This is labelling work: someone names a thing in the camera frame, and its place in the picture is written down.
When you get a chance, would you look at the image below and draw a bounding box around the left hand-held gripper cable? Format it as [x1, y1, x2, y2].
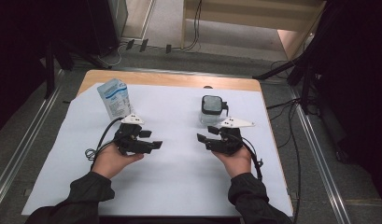
[85, 117, 124, 171]

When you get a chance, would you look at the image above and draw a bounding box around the black hanging cable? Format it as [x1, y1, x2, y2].
[182, 0, 203, 51]

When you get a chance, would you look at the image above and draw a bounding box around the wooden shelf frame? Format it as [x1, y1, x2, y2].
[180, 0, 327, 62]

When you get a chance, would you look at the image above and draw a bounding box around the person's left hand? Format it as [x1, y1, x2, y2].
[91, 143, 145, 180]

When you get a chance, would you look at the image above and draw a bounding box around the hand-held gripper cable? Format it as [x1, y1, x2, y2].
[240, 136, 264, 182]
[85, 117, 124, 171]

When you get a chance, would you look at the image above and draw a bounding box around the black tripod stand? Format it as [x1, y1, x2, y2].
[252, 0, 328, 115]

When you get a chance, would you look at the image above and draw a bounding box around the person's right hand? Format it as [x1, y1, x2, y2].
[211, 148, 252, 179]

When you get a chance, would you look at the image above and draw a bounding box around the glass jar with black lid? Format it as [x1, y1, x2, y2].
[200, 94, 230, 127]

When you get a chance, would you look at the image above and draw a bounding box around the right hand-held gripper cable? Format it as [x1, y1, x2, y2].
[240, 136, 264, 182]

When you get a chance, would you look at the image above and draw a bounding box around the dark cabinet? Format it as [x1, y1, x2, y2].
[85, 0, 129, 57]

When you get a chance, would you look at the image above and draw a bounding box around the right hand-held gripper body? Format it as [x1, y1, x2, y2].
[215, 117, 256, 156]

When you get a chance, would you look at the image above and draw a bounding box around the black floor cable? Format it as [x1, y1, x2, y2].
[266, 96, 304, 224]

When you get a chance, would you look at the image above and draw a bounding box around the metal floor rail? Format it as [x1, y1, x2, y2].
[0, 69, 66, 216]
[288, 87, 351, 224]

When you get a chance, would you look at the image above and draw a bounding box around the black metal stand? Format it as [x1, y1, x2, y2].
[43, 36, 112, 100]

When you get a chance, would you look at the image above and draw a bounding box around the white blue-striped pouch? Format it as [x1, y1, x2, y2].
[96, 77, 132, 121]

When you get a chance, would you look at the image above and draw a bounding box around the white floor cable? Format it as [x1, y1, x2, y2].
[96, 43, 126, 68]

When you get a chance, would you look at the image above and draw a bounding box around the white paper sheet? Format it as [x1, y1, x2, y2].
[21, 83, 294, 217]

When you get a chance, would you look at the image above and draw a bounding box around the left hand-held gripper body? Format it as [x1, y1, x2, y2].
[113, 113, 146, 156]

